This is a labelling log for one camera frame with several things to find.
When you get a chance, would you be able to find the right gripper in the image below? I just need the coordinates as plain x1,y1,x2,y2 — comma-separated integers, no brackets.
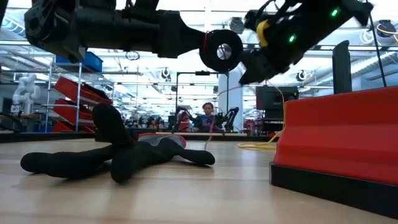
238,0,355,85

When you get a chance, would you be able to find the yellow cord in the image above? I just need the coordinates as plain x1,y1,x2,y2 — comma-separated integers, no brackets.
238,129,282,151

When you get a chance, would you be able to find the red cord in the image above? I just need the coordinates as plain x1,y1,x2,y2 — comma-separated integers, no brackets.
203,30,243,150

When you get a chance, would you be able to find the yellow ceiling reel cable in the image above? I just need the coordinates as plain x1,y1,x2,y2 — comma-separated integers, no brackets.
273,86,286,131

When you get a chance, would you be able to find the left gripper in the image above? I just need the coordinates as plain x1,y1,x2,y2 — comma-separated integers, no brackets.
157,11,208,58

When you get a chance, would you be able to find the thin dark hanging cable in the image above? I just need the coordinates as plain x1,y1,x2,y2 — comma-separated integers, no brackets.
366,0,388,88

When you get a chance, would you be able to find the metal shelf rack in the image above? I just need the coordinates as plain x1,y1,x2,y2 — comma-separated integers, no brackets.
43,62,114,134

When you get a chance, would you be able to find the blue storage bin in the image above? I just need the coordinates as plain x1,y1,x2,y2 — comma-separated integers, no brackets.
55,52,104,73

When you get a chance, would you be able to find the red grey square box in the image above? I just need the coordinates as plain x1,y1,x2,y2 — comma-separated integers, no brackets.
269,86,398,218

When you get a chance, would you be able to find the black glove grey red cuff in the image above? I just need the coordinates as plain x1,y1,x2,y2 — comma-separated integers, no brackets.
20,132,216,184

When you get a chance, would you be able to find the black camera gantry frame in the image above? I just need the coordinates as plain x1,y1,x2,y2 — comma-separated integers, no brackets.
175,70,230,131

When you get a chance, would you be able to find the red storage bin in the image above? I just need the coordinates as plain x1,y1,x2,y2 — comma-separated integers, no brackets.
54,77,113,105
52,121,96,134
52,98,94,125

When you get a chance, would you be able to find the black looped cable yellow tag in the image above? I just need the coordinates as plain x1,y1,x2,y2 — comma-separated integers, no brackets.
245,0,299,48

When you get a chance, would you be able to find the person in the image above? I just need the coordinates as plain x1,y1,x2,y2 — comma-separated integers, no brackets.
194,101,223,133

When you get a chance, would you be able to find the black hanging cable loop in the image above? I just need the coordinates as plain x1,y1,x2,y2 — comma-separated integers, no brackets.
125,50,141,62

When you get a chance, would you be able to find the black plastic cord spool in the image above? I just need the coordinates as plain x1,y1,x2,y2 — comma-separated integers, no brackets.
198,29,244,73

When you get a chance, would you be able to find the black equipment box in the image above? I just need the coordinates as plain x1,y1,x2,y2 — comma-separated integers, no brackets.
256,85,300,110

